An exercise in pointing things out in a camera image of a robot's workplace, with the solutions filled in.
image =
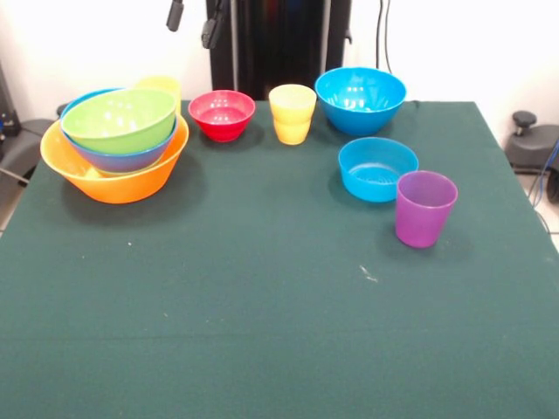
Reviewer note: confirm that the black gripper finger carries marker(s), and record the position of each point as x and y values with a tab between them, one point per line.
174	15
211	28

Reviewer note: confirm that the yellow cup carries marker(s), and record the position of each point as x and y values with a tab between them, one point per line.
292	113

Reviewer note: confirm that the large green bowl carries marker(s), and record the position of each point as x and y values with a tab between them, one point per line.
118	122

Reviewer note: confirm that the large blue bowl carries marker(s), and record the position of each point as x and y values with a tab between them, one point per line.
360	109
126	162

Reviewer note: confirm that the large orange bowl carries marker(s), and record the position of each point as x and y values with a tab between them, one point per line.
126	190

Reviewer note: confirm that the small blue ridged bowl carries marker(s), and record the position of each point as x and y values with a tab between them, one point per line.
371	179

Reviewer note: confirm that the translucent yellow-green cup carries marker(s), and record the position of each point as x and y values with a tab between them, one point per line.
168	85

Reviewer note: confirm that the black robot column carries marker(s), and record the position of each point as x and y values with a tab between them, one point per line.
279	48

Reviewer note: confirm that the small red bowl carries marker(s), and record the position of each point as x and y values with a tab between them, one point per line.
222	118

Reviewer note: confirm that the dark green tablecloth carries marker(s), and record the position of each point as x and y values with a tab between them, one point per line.
262	305

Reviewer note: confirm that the purple cup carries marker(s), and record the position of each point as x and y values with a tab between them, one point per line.
423	218

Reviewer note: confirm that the black robot pedestal leg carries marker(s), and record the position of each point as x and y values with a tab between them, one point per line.
17	148
537	148

